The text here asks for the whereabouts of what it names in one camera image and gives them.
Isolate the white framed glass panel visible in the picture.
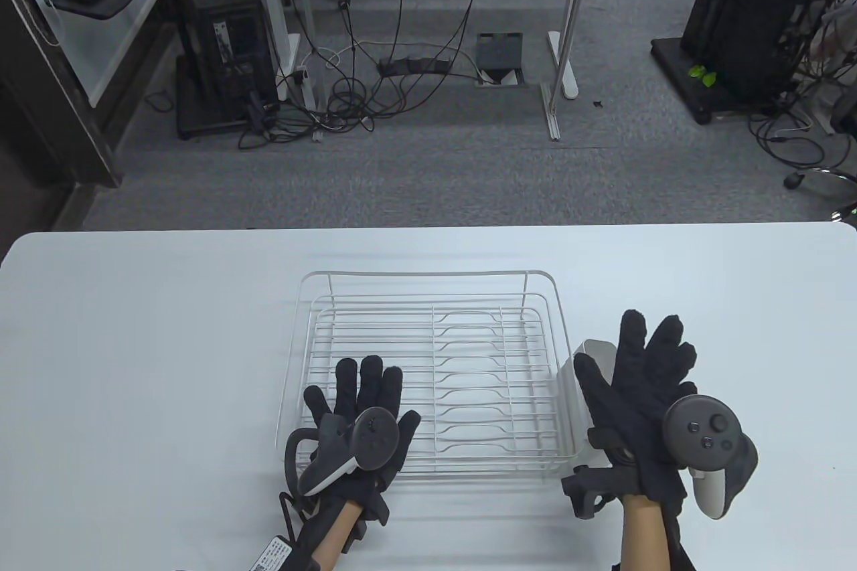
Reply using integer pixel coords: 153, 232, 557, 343
0, 0, 168, 106

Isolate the white wire dish rack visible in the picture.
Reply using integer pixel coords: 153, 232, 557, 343
275, 271, 582, 479

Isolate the black computer tower on stand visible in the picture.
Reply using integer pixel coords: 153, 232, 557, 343
174, 0, 281, 138

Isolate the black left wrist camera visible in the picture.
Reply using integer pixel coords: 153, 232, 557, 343
343, 496, 390, 555

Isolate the black office chair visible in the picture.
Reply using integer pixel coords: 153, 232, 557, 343
783, 88, 857, 224

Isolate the open floor socket box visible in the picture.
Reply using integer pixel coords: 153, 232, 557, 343
475, 32, 528, 88

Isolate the black power strip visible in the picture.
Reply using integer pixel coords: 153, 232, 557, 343
378, 56, 453, 77

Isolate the grey right hand controller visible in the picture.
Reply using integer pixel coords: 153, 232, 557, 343
661, 395, 759, 521

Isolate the black labelled wrist pack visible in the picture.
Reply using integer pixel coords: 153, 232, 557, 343
249, 494, 314, 571

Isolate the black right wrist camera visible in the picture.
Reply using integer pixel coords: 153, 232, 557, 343
561, 464, 637, 520

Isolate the tangle of cables by chair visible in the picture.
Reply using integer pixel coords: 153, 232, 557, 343
749, 49, 857, 171

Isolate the white plastic cutlery bin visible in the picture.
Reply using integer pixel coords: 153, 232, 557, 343
554, 339, 621, 473

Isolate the black open-frame computer tower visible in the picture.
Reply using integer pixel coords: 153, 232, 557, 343
680, 0, 843, 111

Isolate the person's right hand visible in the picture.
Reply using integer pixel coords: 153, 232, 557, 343
574, 310, 700, 519

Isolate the tangle of black floor cables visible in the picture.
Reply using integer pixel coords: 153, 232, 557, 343
238, 0, 510, 150

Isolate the white desk leg frame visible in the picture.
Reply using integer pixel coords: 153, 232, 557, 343
224, 0, 321, 111
539, 0, 601, 141

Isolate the grey hand controller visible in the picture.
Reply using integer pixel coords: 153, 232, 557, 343
285, 409, 401, 498
661, 395, 759, 521

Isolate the person's left hand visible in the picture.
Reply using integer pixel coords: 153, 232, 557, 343
303, 357, 421, 526

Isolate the grey left hand controller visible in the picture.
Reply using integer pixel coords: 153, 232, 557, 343
285, 409, 401, 498

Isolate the black wheeled platform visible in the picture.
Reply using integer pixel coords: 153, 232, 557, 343
649, 35, 799, 125

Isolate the person's right forearm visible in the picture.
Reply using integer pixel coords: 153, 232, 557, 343
621, 494, 672, 571

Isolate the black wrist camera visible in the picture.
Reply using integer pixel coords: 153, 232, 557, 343
561, 464, 637, 520
343, 496, 390, 555

